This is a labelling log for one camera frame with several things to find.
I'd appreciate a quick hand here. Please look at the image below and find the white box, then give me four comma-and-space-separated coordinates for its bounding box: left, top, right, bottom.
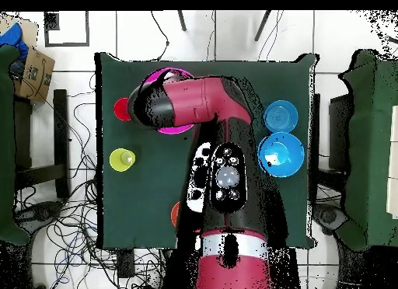
386, 104, 398, 220

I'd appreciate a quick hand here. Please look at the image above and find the red cup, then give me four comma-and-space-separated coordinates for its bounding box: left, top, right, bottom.
113, 97, 132, 122

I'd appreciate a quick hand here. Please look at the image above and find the yellow cup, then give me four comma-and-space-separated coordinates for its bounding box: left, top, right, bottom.
109, 148, 137, 172

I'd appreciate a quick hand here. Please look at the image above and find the blue cloth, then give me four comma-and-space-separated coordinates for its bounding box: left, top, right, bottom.
0, 23, 30, 60

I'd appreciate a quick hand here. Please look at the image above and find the black chair frame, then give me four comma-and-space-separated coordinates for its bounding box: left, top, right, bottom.
13, 89, 71, 200

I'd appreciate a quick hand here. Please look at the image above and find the orange bowl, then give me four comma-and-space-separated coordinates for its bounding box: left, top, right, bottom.
170, 200, 181, 228

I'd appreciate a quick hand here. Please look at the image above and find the black monitor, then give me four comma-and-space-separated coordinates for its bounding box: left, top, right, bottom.
328, 94, 354, 172

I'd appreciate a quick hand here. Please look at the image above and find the tangle of floor cables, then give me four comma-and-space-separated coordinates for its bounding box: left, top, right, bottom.
15, 74, 169, 289

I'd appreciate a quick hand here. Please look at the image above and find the green cloth on side table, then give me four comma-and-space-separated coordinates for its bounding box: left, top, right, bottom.
338, 49, 398, 252
0, 44, 30, 246

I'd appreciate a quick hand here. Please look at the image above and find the large blue bowl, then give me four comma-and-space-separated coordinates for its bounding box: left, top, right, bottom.
257, 131, 305, 179

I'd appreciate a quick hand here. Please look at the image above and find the dark grey stand base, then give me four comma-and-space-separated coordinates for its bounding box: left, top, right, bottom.
13, 200, 65, 232
313, 203, 349, 235

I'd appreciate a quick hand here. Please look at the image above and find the large pink bowl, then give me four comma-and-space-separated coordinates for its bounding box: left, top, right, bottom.
139, 67, 195, 135

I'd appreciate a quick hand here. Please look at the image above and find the black power strip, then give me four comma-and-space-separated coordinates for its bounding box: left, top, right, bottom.
116, 249, 136, 279

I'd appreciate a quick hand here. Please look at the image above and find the black hanging cable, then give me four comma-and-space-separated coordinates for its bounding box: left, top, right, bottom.
151, 10, 170, 61

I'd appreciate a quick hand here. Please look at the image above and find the small blue bowl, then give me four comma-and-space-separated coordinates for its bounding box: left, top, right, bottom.
264, 99, 299, 134

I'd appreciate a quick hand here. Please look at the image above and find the cardboard box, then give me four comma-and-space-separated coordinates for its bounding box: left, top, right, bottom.
0, 14, 56, 103

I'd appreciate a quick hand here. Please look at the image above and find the dark green tablecloth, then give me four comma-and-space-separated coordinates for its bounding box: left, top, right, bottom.
94, 51, 319, 250

